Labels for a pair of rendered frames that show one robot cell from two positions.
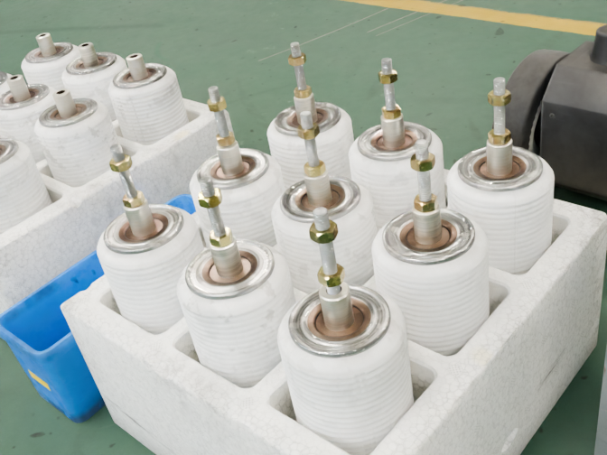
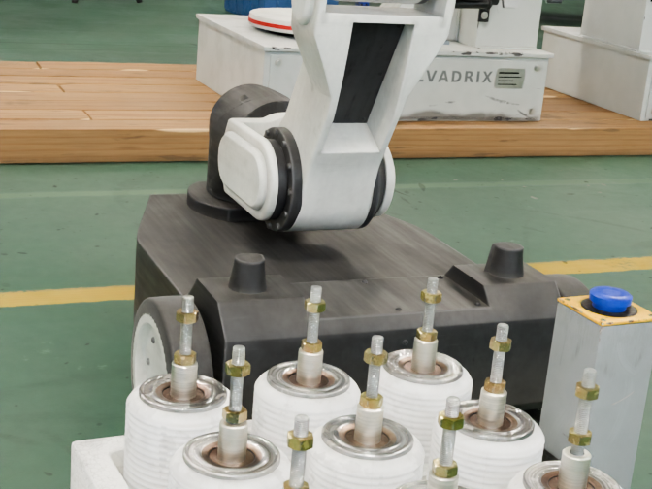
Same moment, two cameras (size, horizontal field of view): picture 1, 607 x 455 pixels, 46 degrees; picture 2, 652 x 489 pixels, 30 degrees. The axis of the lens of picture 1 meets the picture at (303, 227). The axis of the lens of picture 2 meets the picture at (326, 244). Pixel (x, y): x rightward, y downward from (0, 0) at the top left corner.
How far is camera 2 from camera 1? 0.93 m
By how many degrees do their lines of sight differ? 67
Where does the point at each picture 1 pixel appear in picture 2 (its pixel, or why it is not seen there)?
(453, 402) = not seen: outside the picture
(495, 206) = (463, 393)
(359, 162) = (314, 406)
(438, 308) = not seen: hidden behind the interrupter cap
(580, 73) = (246, 305)
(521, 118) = (208, 368)
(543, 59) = (179, 304)
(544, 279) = not seen: hidden behind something
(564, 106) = (250, 342)
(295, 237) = (403, 474)
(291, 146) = (215, 423)
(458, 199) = (428, 401)
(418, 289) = (533, 460)
